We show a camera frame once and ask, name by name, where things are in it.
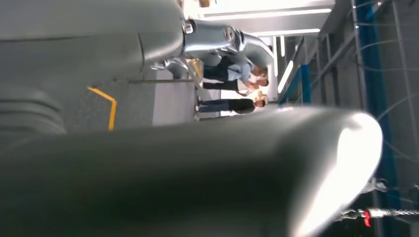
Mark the blue metal shelf rack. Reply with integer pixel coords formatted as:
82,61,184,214
278,64,312,106

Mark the person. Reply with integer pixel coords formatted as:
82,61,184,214
202,78,270,97
202,55,269,82
195,96,266,122

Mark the ceiling light strip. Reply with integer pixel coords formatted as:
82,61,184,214
277,60,294,94
201,8,333,21
252,28,322,37

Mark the red safety hook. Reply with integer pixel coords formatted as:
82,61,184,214
361,209,374,228

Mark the steel hoist cable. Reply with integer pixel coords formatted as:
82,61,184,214
334,207,419,223

